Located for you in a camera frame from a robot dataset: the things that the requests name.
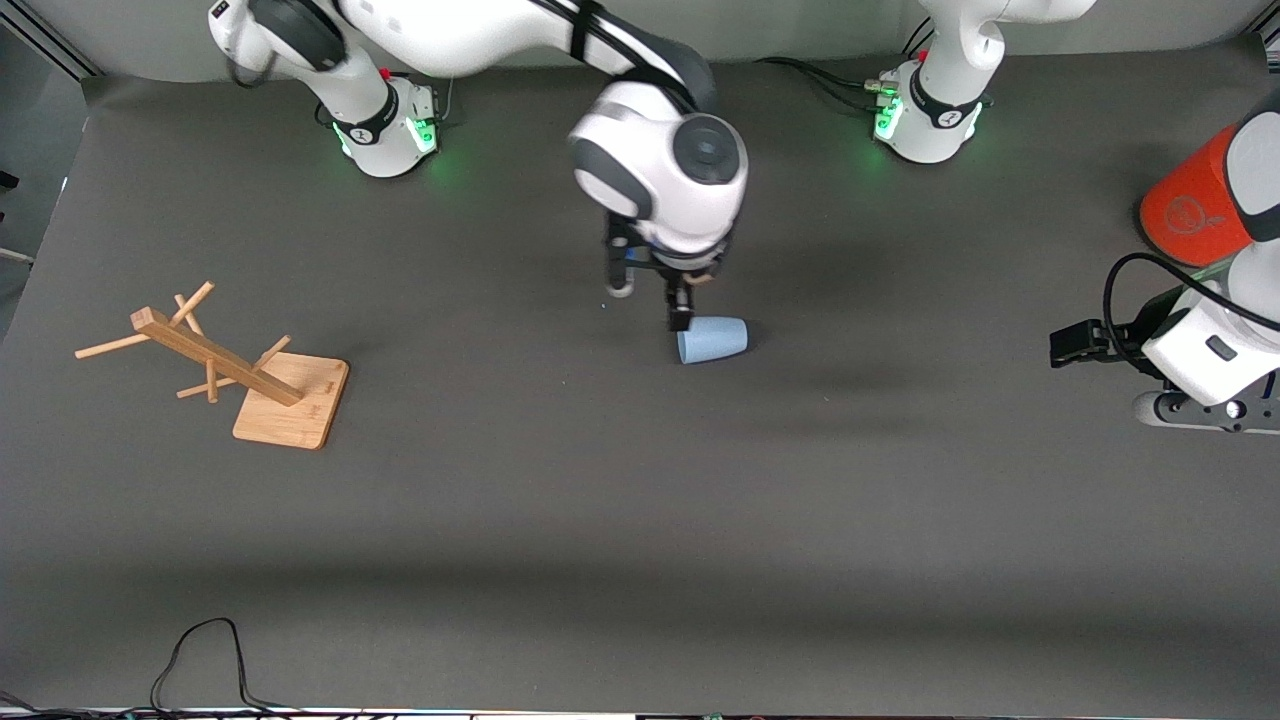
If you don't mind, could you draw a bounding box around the light blue plastic cup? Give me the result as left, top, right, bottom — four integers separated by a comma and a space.
677, 316, 750, 366

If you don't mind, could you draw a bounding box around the wooden cup rack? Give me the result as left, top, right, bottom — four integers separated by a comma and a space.
75, 281, 351, 451

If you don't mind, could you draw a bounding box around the orange can with grey lid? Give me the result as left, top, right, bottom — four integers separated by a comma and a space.
1140, 122, 1256, 269

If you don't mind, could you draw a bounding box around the dark grey table cover sheet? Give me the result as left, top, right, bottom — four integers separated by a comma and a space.
0, 40, 1280, 716

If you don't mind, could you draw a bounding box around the black looped cable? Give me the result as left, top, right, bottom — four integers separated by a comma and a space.
150, 618, 301, 716

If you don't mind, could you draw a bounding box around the metal frame rail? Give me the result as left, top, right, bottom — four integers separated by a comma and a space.
5, 0, 101, 79

